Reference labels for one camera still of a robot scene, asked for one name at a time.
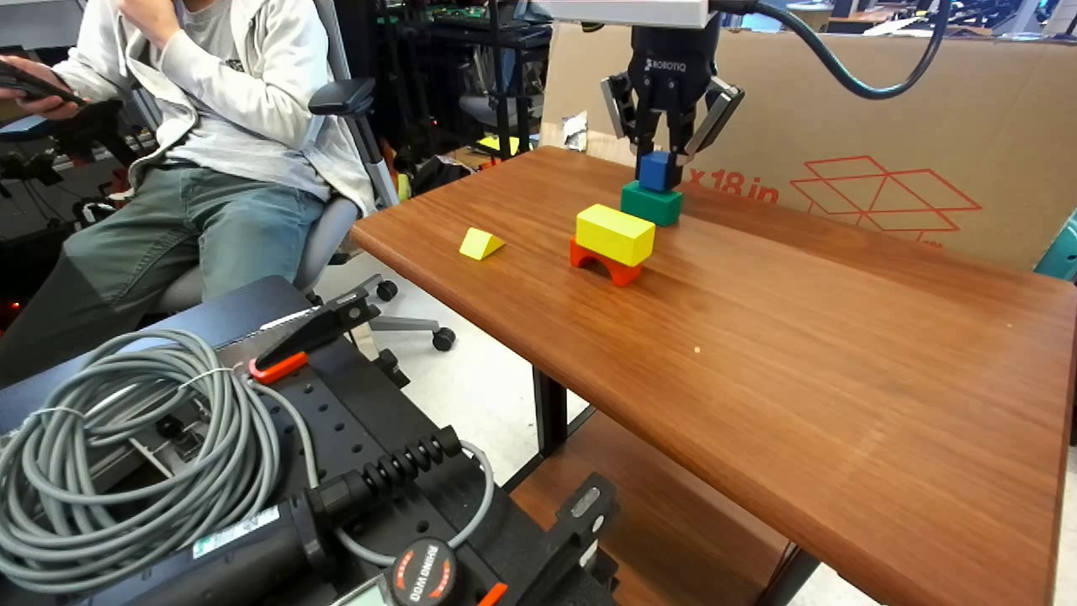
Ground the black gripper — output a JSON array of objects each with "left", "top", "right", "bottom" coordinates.
[{"left": 602, "top": 24, "right": 747, "bottom": 163}]

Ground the blue cube block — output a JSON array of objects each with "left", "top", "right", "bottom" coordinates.
[{"left": 637, "top": 149, "right": 678, "bottom": 196}]

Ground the yellow rectangular block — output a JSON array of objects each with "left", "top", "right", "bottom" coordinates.
[{"left": 573, "top": 201, "right": 660, "bottom": 271}]

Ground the red arch block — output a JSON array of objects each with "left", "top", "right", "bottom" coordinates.
[{"left": 566, "top": 240, "right": 645, "bottom": 290}]

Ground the black handheld device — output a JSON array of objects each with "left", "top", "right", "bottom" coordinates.
[{"left": 0, "top": 57, "right": 91, "bottom": 111}]

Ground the person left hand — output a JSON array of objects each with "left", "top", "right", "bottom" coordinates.
[{"left": 115, "top": 0, "right": 188, "bottom": 44}]

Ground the person right hand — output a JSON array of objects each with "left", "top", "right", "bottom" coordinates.
[{"left": 0, "top": 92, "right": 88, "bottom": 126}]

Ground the green block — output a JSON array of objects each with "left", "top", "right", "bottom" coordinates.
[{"left": 620, "top": 180, "right": 686, "bottom": 230}]

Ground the small yellow floor object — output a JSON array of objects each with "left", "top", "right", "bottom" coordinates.
[{"left": 473, "top": 131, "right": 520, "bottom": 163}]

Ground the black equipment rack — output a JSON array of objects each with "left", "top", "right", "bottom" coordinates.
[{"left": 367, "top": 0, "right": 554, "bottom": 172}]

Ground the yellow wedge block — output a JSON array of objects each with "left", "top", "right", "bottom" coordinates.
[{"left": 455, "top": 225, "right": 508, "bottom": 265}]

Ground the large cardboard box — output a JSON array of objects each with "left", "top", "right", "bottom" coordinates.
[{"left": 538, "top": 19, "right": 1077, "bottom": 275}]

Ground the grey office chair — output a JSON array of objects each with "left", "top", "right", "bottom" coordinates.
[{"left": 155, "top": 74, "right": 461, "bottom": 354}]

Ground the wooden table lower shelf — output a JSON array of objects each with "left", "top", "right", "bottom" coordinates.
[{"left": 502, "top": 409, "right": 794, "bottom": 606}]

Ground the green plastic bin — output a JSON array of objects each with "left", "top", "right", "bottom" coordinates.
[{"left": 1032, "top": 213, "right": 1077, "bottom": 284}]

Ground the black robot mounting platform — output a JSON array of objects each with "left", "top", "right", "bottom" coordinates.
[{"left": 0, "top": 274, "right": 625, "bottom": 606}]

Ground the seated person grey hoodie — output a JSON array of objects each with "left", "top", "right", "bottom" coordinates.
[{"left": 0, "top": 0, "right": 380, "bottom": 389}]

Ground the black clamp round orange knob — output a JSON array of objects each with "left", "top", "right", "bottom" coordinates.
[{"left": 330, "top": 467, "right": 622, "bottom": 606}]

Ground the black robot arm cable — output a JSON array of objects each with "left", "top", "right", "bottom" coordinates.
[{"left": 717, "top": 0, "right": 955, "bottom": 103}]

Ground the black clamp orange handle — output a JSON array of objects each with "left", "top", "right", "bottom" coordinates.
[{"left": 229, "top": 284, "right": 383, "bottom": 389}]

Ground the black ribbed cable hose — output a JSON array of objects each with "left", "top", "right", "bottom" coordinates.
[{"left": 299, "top": 424, "right": 496, "bottom": 532}]

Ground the grey coiled cable bundle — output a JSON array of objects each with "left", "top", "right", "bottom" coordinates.
[{"left": 0, "top": 327, "right": 321, "bottom": 600}]

